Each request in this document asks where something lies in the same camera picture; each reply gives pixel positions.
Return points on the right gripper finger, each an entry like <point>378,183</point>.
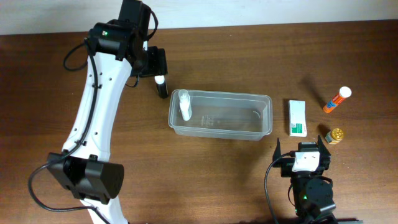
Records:
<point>277,152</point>
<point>324,152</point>

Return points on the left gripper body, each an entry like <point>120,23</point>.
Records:
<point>157,62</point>

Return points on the orange vitamin tube white cap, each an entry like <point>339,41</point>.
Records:
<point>344,92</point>

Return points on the black bottle white cap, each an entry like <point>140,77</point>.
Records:
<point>161,86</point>

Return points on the clear white tube bottle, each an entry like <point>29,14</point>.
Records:
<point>185,104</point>

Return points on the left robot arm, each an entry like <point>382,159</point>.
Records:
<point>117,50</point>

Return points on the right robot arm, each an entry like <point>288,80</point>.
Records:
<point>312,192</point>

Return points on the clear plastic container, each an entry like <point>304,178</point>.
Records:
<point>222,115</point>

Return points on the small gold lid jar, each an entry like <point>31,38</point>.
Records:
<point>334,136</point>

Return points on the white green medicine box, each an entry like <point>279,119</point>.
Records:
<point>297,121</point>

